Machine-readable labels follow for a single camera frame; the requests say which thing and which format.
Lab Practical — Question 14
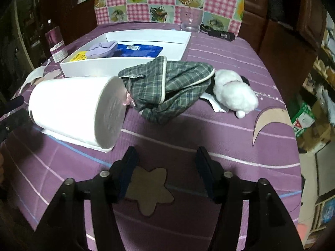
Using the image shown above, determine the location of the yellow tissue pack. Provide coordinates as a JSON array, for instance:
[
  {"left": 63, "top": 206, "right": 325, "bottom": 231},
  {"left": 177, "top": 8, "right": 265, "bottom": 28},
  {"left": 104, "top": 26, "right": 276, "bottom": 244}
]
[{"left": 70, "top": 51, "right": 87, "bottom": 62}]

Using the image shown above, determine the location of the white face mask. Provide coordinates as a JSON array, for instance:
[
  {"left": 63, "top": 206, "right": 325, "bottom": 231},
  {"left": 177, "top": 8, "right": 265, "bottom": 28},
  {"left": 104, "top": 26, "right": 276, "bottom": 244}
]
[{"left": 19, "top": 66, "right": 46, "bottom": 93}]

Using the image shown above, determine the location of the white shallow box tray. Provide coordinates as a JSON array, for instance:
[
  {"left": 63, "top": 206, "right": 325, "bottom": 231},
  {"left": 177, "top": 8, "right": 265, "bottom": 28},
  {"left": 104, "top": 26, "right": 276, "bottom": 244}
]
[{"left": 60, "top": 29, "right": 191, "bottom": 77}]

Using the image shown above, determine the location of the purple pump bottle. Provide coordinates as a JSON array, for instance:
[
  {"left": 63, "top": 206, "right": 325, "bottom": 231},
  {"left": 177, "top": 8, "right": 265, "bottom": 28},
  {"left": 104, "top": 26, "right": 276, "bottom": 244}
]
[{"left": 45, "top": 19, "right": 68, "bottom": 63}]

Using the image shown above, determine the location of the purple patterned tablecloth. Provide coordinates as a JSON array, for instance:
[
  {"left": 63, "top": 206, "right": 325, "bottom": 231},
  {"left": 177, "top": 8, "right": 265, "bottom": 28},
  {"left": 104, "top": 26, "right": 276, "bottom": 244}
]
[{"left": 1, "top": 33, "right": 301, "bottom": 250}]

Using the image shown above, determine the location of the white paper towel roll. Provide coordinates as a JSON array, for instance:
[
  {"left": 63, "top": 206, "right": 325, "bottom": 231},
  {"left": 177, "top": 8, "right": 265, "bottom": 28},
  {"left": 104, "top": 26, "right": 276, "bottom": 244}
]
[{"left": 28, "top": 77, "right": 128, "bottom": 152}]

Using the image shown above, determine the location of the green white cardboard box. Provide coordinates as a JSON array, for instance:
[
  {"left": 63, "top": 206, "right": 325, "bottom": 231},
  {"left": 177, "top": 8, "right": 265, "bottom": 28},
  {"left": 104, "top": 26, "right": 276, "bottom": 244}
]
[{"left": 291, "top": 101, "right": 316, "bottom": 138}]

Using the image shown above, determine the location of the clear drinking glass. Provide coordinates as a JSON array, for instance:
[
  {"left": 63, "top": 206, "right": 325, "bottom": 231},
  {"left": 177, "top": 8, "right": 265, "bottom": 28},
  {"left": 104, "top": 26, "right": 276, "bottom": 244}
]
[{"left": 180, "top": 7, "right": 203, "bottom": 33}]

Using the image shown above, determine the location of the pink checkered chair cover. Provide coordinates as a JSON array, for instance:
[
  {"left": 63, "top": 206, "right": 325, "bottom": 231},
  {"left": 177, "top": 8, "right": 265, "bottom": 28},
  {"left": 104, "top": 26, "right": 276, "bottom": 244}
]
[{"left": 94, "top": 0, "right": 244, "bottom": 35}]

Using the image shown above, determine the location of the blue wipes packet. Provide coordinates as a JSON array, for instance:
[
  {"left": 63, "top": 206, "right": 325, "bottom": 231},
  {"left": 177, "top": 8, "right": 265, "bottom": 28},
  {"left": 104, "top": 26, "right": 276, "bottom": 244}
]
[{"left": 113, "top": 44, "right": 163, "bottom": 58}]

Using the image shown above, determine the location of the dark wooden cabinet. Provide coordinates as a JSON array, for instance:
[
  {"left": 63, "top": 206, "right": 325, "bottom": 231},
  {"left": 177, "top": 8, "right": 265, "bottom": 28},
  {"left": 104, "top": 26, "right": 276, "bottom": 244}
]
[{"left": 239, "top": 0, "right": 326, "bottom": 102}]

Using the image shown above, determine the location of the plush dog in plaid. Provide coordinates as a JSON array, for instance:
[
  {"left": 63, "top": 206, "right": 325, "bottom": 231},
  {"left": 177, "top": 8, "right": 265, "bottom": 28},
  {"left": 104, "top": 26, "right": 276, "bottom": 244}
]
[{"left": 118, "top": 56, "right": 259, "bottom": 124}]

